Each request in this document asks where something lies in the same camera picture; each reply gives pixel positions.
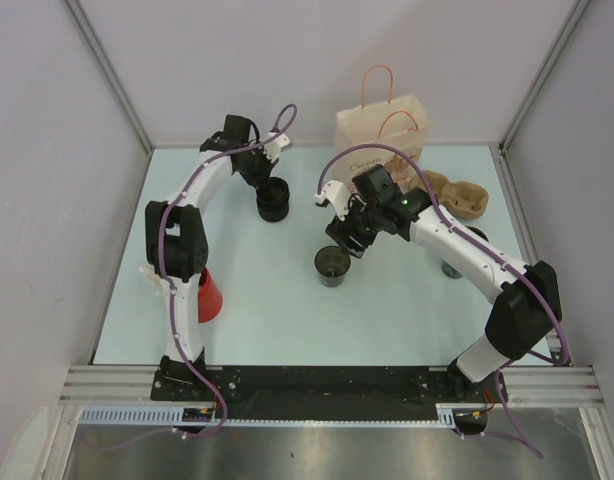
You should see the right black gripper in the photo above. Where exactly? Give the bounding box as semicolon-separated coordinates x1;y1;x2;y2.
326;192;382;259

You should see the short black coffee cup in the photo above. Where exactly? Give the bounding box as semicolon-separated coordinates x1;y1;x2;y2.
256;177;290;223

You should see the transparent dark cup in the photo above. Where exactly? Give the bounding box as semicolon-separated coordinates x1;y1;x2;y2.
314;245;351;288

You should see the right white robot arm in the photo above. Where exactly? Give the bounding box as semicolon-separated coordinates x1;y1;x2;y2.
315;165;562;401

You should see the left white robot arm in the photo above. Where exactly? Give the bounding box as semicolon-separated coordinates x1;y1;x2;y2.
145;115;290;400

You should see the tall black coffee cup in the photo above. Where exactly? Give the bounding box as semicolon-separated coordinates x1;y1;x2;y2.
440;227;490;280

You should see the red cylindrical container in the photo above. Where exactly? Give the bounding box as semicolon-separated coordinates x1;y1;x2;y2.
197;268;223;323

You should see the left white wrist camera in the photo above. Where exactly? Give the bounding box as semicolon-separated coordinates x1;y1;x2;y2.
263;132;293;164

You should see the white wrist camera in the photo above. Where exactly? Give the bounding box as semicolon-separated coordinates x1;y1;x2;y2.
315;180;352;221
263;132;293;164

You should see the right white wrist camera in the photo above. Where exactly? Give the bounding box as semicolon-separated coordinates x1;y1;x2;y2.
315;180;352;221

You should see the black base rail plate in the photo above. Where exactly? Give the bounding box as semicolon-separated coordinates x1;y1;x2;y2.
151;363;508;421

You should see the white slotted cable duct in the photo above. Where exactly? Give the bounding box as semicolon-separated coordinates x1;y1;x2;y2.
79;404;488;428

